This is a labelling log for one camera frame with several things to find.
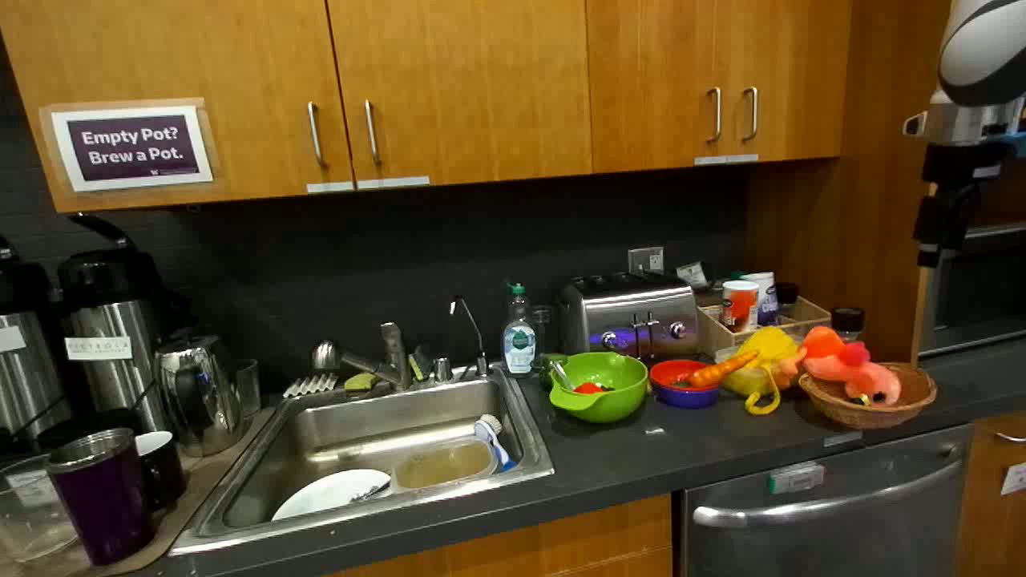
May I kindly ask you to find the purple brew pot sign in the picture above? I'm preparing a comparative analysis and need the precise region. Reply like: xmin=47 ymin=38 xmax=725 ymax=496
xmin=43 ymin=99 xmax=217 ymax=200

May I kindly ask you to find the black top pepper grinder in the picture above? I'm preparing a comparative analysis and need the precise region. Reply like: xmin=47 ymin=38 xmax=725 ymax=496
xmin=831 ymin=303 xmax=870 ymax=347

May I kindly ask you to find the orange toy carrot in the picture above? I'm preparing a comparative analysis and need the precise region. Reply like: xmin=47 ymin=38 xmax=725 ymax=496
xmin=687 ymin=348 xmax=761 ymax=392

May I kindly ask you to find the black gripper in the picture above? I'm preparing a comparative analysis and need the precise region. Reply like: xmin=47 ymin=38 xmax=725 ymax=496
xmin=913 ymin=138 xmax=1007 ymax=268

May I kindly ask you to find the steel cabinet door handle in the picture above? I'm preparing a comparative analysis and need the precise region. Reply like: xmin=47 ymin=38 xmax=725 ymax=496
xmin=703 ymin=83 xmax=729 ymax=149
xmin=360 ymin=97 xmax=385 ymax=166
xmin=305 ymin=99 xmax=327 ymax=169
xmin=742 ymin=83 xmax=762 ymax=143

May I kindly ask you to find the wall power outlet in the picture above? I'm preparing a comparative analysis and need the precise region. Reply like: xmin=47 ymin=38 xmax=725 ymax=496
xmin=626 ymin=244 xmax=666 ymax=279

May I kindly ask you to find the clear drinking glass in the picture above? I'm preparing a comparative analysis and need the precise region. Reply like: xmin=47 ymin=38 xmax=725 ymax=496
xmin=228 ymin=356 xmax=265 ymax=427

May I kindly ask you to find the clear plastic container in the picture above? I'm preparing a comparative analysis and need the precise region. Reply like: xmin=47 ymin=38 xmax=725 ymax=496
xmin=0 ymin=458 xmax=81 ymax=568

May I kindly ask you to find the stainless steel toaster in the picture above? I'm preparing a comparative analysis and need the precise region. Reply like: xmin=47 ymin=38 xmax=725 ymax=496
xmin=559 ymin=271 xmax=703 ymax=361

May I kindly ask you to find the purple steel tumbler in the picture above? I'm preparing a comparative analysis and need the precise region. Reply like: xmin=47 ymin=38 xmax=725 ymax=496
xmin=46 ymin=427 xmax=156 ymax=568

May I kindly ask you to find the chrome gooseneck faucet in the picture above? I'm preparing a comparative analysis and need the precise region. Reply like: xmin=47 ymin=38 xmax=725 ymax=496
xmin=446 ymin=294 xmax=495 ymax=384

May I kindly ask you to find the shiny steel carafe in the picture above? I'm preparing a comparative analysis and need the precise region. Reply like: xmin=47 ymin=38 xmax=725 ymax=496
xmin=155 ymin=334 xmax=243 ymax=452

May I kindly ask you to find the wooden cabinet door with sign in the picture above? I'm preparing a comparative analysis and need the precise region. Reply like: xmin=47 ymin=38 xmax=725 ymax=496
xmin=0 ymin=0 xmax=355 ymax=215

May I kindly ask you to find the brown drying mat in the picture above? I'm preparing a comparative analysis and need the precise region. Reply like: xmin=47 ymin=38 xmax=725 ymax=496
xmin=0 ymin=401 xmax=281 ymax=577

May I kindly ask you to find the chrome faucet handle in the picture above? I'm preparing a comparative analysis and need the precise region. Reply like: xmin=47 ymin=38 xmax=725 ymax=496
xmin=378 ymin=316 xmax=412 ymax=392

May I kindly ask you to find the clear dish soap bottle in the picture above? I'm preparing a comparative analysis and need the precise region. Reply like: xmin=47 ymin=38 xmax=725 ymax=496
xmin=501 ymin=281 xmax=541 ymax=378

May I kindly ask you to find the stainless steel oven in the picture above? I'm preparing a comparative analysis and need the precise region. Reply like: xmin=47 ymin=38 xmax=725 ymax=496
xmin=911 ymin=224 xmax=1026 ymax=361

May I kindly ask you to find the white canister red label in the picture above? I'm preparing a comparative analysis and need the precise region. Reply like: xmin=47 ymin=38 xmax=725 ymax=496
xmin=720 ymin=279 xmax=762 ymax=334

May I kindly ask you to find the labelled wooden base cabinet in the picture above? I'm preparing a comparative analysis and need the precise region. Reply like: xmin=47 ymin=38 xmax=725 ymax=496
xmin=956 ymin=409 xmax=1026 ymax=577

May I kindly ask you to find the wooden condiment tray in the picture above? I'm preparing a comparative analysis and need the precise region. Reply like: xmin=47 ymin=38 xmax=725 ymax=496
xmin=697 ymin=291 xmax=834 ymax=367

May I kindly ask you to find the green plastic bowl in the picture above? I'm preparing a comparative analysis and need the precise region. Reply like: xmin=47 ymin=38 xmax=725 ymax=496
xmin=544 ymin=348 xmax=653 ymax=427

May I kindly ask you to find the stainless steel dishwasher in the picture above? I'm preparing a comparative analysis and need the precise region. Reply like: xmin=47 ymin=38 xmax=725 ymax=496
xmin=677 ymin=423 xmax=974 ymax=577

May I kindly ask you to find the black mug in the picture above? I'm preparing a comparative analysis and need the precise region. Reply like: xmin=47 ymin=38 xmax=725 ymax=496
xmin=131 ymin=431 xmax=190 ymax=510

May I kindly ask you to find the red bowl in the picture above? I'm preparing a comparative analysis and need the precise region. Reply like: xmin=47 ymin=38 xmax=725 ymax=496
xmin=649 ymin=356 xmax=731 ymax=409

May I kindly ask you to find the wicker basket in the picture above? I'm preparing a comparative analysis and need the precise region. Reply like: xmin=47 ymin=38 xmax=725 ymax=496
xmin=797 ymin=358 xmax=940 ymax=432

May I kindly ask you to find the white dish brush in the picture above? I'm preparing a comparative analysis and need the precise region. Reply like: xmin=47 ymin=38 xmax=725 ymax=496
xmin=281 ymin=373 xmax=341 ymax=404

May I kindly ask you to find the white blue bottle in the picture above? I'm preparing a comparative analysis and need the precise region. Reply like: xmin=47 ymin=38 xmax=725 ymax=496
xmin=471 ymin=415 xmax=519 ymax=474

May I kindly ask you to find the white plate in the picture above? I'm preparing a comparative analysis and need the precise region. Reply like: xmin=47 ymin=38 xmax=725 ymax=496
xmin=269 ymin=464 xmax=399 ymax=526

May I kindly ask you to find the stainless steel sink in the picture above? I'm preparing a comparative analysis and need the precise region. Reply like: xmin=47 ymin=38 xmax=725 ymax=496
xmin=169 ymin=367 xmax=559 ymax=558

